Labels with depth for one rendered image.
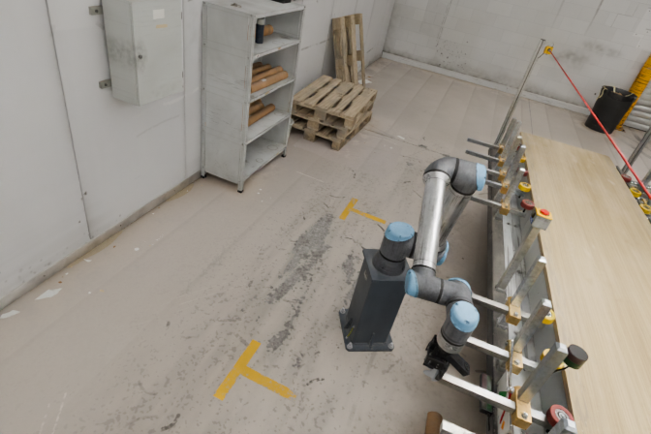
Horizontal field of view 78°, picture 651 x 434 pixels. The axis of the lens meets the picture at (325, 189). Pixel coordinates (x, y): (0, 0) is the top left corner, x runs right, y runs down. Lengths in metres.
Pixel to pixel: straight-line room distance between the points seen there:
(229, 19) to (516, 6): 6.69
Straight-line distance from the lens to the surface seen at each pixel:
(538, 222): 2.14
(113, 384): 2.58
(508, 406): 1.75
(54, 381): 2.67
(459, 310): 1.44
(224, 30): 3.34
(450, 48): 9.22
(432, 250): 1.56
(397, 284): 2.37
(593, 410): 1.88
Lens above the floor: 2.15
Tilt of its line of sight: 32 degrees down
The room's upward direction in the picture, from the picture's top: 12 degrees clockwise
